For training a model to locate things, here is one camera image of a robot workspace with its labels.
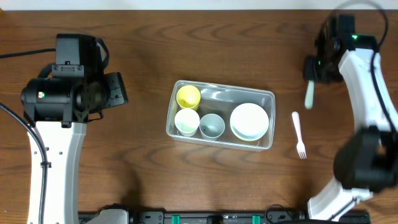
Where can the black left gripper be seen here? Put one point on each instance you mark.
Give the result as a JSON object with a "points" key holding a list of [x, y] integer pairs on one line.
{"points": [[121, 98]]}

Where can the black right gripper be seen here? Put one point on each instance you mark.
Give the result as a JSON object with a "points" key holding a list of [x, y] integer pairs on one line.
{"points": [[310, 73]]}

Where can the mint green spoon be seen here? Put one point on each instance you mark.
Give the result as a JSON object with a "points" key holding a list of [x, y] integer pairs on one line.
{"points": [[309, 96]]}

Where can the pink fork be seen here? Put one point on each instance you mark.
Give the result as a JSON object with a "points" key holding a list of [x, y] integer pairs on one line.
{"points": [[300, 145]]}

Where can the white bowl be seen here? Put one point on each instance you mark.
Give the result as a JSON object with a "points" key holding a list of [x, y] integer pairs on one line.
{"points": [[249, 122]]}

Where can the yellow cup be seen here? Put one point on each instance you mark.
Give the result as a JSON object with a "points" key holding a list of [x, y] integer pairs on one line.
{"points": [[188, 97]]}

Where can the white cup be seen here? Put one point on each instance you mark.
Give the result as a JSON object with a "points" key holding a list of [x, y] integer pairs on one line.
{"points": [[187, 122]]}

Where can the clear plastic container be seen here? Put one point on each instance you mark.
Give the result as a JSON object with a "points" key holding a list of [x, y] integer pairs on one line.
{"points": [[222, 100]]}

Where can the grey cup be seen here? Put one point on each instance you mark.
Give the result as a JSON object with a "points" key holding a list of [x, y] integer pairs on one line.
{"points": [[212, 126]]}

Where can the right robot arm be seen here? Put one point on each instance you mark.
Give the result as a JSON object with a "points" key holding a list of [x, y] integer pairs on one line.
{"points": [[367, 163]]}

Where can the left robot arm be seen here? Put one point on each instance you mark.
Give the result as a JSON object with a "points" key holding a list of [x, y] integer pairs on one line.
{"points": [[58, 111]]}

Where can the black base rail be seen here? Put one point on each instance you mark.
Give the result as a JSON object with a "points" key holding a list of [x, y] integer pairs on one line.
{"points": [[275, 214]]}

